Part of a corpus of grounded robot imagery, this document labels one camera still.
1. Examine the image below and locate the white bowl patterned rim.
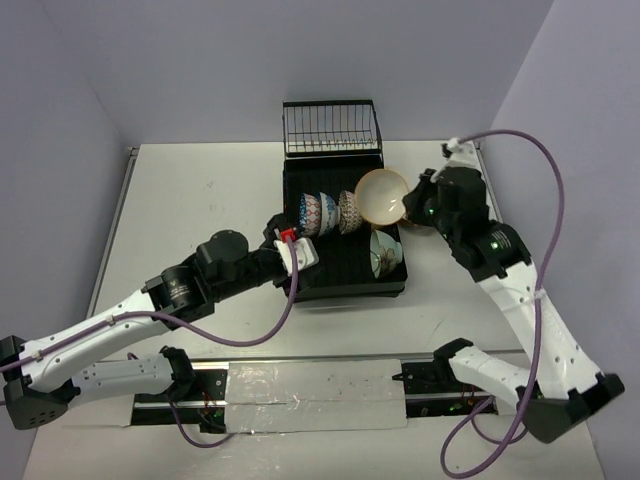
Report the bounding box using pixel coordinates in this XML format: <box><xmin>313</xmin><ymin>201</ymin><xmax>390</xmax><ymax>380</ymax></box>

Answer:
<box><xmin>354</xmin><ymin>168</ymin><xmax>409</xmax><ymax>226</ymax></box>

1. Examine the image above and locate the pale green bowl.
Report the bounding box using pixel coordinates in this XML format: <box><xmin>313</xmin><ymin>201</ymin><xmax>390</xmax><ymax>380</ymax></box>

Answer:
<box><xmin>369</xmin><ymin>230</ymin><xmax>403</xmax><ymax>279</ymax></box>

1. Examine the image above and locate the dark blue patterned bowl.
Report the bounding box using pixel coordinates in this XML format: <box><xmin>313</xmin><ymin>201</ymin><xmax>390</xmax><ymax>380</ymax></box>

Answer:
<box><xmin>298</xmin><ymin>193</ymin><xmax>322</xmax><ymax>237</ymax></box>

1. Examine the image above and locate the red lattice patterned bowl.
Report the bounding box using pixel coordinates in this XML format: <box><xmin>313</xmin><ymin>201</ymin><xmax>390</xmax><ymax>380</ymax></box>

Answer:
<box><xmin>338</xmin><ymin>190</ymin><xmax>364</xmax><ymax>235</ymax></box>

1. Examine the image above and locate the blue and white floral bowl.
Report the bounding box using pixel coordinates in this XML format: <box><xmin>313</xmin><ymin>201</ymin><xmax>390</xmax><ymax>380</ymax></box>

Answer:
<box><xmin>318</xmin><ymin>192</ymin><xmax>340</xmax><ymax>236</ymax></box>

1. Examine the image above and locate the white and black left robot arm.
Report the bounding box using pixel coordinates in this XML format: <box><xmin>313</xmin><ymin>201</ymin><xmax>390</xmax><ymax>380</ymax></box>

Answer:
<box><xmin>1</xmin><ymin>215</ymin><xmax>319</xmax><ymax>430</ymax></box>

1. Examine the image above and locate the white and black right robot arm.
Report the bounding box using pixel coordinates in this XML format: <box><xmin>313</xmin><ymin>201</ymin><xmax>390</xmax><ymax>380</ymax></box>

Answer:
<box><xmin>403</xmin><ymin>167</ymin><xmax>625</xmax><ymax>444</ymax></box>

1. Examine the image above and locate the black dish rack tray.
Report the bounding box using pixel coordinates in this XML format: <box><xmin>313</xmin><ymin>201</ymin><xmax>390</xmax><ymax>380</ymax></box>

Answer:
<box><xmin>283</xmin><ymin>154</ymin><xmax>408</xmax><ymax>302</ymax></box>

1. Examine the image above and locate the silver taped cover plate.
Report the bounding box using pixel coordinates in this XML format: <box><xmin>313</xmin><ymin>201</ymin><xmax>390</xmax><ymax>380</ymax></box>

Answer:
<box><xmin>224</xmin><ymin>360</ymin><xmax>407</xmax><ymax>434</ymax></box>

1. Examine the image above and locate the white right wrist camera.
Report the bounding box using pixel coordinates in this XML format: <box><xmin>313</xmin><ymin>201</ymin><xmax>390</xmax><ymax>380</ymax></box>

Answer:
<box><xmin>441</xmin><ymin>137</ymin><xmax>475</xmax><ymax>170</ymax></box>

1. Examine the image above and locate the black wire plate rack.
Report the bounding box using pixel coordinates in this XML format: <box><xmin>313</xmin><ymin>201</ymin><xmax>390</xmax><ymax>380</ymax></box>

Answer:
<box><xmin>282</xmin><ymin>99</ymin><xmax>383</xmax><ymax>158</ymax></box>

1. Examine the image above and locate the black aluminium mounting rail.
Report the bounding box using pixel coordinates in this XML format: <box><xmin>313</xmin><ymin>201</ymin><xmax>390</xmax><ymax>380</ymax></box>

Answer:
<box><xmin>131</xmin><ymin>359</ymin><xmax>489</xmax><ymax>434</ymax></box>

